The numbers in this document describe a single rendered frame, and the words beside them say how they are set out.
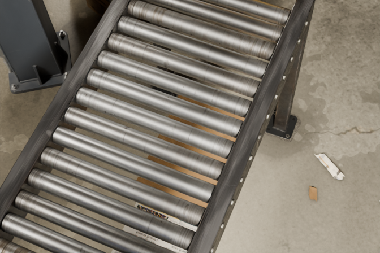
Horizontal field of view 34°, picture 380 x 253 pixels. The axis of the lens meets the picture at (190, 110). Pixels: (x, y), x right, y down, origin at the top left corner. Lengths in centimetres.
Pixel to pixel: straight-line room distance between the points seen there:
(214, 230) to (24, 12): 119
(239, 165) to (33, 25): 113
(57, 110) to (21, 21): 76
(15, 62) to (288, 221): 124
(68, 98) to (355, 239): 121
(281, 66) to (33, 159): 71
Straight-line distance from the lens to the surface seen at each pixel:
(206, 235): 153
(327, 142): 253
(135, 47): 178
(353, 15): 288
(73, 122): 170
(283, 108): 237
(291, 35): 179
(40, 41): 251
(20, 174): 165
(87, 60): 177
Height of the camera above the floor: 226
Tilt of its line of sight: 62 degrees down
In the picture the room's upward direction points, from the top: 5 degrees counter-clockwise
